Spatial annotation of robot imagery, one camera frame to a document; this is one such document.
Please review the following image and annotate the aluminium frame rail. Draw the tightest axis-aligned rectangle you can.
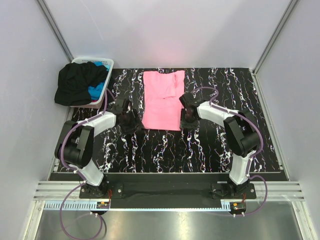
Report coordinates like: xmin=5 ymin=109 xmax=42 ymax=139
xmin=33 ymin=181 xmax=304 ymax=212

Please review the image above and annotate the right orange connector box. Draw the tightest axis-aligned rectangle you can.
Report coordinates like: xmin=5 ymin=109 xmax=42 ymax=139
xmin=231 ymin=202 xmax=247 ymax=211

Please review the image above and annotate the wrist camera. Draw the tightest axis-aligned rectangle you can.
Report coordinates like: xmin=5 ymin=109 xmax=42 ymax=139
xmin=179 ymin=92 xmax=206 ymax=109
xmin=110 ymin=98 xmax=131 ymax=115

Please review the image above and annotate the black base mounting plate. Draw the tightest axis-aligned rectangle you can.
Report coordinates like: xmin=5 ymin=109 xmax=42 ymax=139
xmin=79 ymin=173 xmax=257 ymax=211

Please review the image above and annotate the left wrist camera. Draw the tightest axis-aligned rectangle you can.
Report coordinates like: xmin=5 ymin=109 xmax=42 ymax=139
xmin=110 ymin=98 xmax=131 ymax=115

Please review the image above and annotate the black t shirt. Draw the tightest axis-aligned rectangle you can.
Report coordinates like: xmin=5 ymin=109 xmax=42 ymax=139
xmin=54 ymin=61 xmax=109 ymax=106

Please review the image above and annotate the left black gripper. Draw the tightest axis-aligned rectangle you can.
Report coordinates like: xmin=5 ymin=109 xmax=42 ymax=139
xmin=119 ymin=108 xmax=144 ymax=135

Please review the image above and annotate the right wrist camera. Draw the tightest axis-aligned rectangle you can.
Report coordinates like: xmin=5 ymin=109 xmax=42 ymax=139
xmin=179 ymin=92 xmax=206 ymax=109

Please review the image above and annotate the white plastic laundry basket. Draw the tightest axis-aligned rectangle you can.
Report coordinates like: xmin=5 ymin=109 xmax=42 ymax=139
xmin=71 ymin=56 xmax=114 ymax=109

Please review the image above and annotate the blue t shirt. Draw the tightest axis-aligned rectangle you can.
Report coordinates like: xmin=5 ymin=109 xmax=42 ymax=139
xmin=88 ymin=61 xmax=110 ymax=102

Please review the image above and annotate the pink t shirt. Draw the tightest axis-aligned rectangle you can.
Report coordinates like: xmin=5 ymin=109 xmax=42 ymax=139
xmin=142 ymin=70 xmax=185 ymax=131

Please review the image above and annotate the left orange connector box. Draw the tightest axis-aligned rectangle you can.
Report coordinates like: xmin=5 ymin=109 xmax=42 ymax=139
xmin=96 ymin=201 xmax=111 ymax=209

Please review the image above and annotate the orange connector box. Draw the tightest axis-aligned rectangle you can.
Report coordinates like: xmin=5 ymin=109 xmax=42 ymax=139
xmin=231 ymin=202 xmax=247 ymax=211
xmin=96 ymin=201 xmax=111 ymax=209

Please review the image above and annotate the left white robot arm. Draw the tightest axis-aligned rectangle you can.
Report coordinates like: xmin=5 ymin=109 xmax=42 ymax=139
xmin=54 ymin=98 xmax=142 ymax=198

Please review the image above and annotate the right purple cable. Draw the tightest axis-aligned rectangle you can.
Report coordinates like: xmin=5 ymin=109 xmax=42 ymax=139
xmin=192 ymin=86 xmax=270 ymax=217

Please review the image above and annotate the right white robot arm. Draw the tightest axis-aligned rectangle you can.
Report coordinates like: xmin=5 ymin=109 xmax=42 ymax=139
xmin=179 ymin=92 xmax=264 ymax=199

